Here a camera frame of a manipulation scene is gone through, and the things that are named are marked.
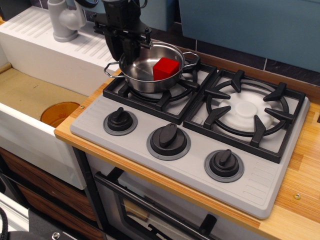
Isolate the black oven door handle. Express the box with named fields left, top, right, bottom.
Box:
left=94, top=167, right=217, bottom=240

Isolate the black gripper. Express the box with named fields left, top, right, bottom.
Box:
left=91, top=0, right=152, bottom=65

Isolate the black stove knob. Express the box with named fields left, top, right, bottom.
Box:
left=103, top=107, right=138, bottom=136
left=146, top=123, right=191, bottom=161
left=204, top=149, right=245, bottom=183

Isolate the black burner grate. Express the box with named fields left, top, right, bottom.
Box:
left=103, top=63, right=218, bottom=125
left=183, top=69, right=307, bottom=164

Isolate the stainless steel pan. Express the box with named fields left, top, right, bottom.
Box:
left=114, top=42, right=200, bottom=94

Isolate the left black stove knob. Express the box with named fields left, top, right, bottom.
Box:
left=103, top=107, right=138, bottom=136

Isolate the oven door with window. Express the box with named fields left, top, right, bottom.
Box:
left=93, top=169, right=251, bottom=240

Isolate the black right burner grate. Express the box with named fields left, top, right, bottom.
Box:
left=183, top=69, right=307, bottom=164

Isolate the middle black stove knob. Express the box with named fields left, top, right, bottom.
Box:
left=146, top=123, right=191, bottom=161

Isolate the white toy sink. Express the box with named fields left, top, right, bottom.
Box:
left=0, top=6, right=118, bottom=190

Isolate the grey toy faucet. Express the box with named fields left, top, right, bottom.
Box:
left=47, top=0, right=86, bottom=43

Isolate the red cube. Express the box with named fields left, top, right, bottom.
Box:
left=152, top=57, right=180, bottom=81

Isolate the black braided cable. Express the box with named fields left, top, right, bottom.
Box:
left=0, top=207, right=10, bottom=240

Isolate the orange plastic plate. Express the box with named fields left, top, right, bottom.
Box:
left=40, top=101, right=80, bottom=128

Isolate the right black stove knob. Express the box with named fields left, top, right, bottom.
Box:
left=204, top=149, right=245, bottom=183

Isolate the black left burner grate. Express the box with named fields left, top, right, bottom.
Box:
left=103, top=63, right=218, bottom=125

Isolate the grey toy stove top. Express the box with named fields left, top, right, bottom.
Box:
left=69, top=47, right=311, bottom=220

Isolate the wooden drawer front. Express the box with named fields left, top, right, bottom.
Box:
left=0, top=148, right=106, bottom=240

